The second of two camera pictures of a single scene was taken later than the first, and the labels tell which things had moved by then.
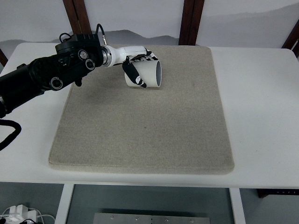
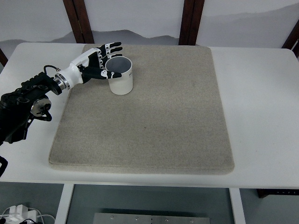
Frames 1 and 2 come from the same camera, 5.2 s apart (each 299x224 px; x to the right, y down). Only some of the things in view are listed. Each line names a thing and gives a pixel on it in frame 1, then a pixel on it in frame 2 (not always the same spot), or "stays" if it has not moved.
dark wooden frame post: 3,59 stays
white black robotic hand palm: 111,55 -> 88,67
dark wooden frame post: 191,12 stays
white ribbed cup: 150,71 -> 123,85
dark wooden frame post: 292,42 stays
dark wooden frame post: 77,16 stays
